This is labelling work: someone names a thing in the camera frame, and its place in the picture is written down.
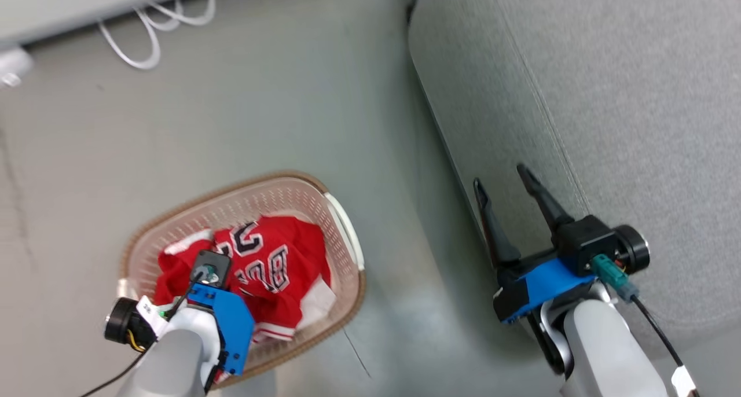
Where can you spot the pink plastic laundry basket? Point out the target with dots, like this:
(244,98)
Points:
(272,203)

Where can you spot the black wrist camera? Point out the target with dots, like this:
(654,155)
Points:
(587,241)
(212,265)

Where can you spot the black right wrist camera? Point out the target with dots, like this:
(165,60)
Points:
(587,241)

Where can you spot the red basketball jersey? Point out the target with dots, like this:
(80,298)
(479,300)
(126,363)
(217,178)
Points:
(278,249)

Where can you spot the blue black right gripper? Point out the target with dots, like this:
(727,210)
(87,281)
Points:
(541,287)

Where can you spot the white cloth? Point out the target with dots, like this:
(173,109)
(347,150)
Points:
(319,303)

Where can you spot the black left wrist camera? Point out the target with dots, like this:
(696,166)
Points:
(212,265)

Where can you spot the grey fabric sofa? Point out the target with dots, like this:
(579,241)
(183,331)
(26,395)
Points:
(608,96)

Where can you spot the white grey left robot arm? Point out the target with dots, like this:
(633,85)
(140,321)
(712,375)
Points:
(173,362)

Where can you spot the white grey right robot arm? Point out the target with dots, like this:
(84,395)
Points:
(602,350)

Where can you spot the white power adapter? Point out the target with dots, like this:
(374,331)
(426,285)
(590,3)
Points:
(13,67)

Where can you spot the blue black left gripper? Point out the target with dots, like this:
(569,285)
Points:
(234,327)

